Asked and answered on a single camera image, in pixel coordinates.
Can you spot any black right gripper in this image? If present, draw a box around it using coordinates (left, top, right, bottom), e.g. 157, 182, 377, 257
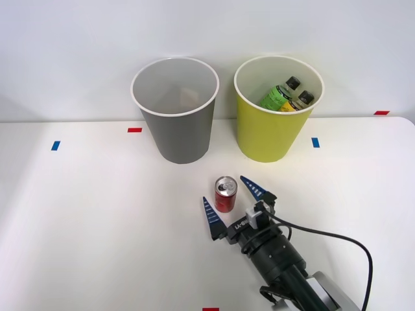
202, 175, 287, 249

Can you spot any red drink can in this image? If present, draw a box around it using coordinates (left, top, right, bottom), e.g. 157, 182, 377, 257
214, 176, 239, 214

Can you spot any yellow-green plastic waste bin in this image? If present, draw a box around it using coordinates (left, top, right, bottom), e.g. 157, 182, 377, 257
233, 55, 326, 164

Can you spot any grey plastic waste bin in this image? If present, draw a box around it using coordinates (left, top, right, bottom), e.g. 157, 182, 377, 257
130, 56, 220, 165

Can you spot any green label plastic bottle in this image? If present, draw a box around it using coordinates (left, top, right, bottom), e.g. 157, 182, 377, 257
259, 76, 301, 111

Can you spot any yellow label plastic bottle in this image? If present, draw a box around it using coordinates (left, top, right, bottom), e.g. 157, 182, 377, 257
278, 90, 315, 113

